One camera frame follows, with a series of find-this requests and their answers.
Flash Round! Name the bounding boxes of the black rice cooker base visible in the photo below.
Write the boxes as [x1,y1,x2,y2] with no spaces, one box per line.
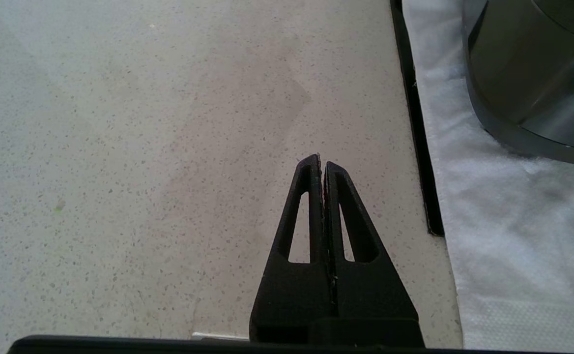
[461,0,574,169]

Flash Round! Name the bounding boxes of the black strip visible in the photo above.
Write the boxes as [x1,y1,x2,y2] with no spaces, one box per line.
[389,0,445,237]

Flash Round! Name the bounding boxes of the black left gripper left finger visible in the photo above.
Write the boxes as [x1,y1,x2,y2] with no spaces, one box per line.
[249,153,337,344]

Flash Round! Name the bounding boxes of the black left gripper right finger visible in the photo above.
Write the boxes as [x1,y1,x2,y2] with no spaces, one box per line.
[323,161,426,347]

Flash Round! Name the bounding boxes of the white translucent mat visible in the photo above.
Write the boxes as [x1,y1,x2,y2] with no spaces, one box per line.
[402,0,574,352]

